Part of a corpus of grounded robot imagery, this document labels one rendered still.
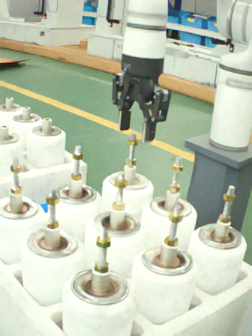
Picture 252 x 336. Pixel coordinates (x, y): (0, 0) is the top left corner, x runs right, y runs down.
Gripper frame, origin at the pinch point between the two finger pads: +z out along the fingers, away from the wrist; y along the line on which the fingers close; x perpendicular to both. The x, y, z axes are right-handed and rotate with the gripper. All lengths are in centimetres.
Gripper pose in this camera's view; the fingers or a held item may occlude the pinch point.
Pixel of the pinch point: (136, 129)
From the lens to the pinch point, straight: 81.2
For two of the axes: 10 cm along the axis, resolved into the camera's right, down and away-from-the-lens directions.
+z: -0.9, 9.1, 4.0
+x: 7.9, -1.8, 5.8
